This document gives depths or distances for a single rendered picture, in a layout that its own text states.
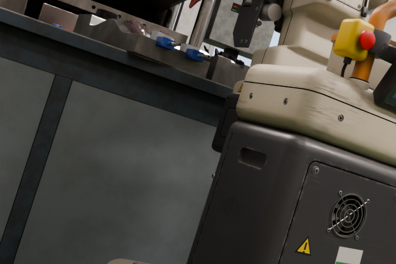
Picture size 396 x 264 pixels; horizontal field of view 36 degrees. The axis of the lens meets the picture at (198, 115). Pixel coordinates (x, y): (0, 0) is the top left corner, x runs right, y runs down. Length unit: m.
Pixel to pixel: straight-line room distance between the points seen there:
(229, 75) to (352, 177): 0.86
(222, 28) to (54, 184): 1.32
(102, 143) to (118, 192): 0.16
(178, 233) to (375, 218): 0.85
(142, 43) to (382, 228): 0.87
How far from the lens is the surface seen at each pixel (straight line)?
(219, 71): 1.92
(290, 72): 1.14
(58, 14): 2.64
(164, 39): 1.74
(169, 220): 1.91
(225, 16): 2.86
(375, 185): 1.20
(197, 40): 2.67
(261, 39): 2.92
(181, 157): 1.88
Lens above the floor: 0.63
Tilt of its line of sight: 2 degrees up
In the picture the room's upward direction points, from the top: 18 degrees clockwise
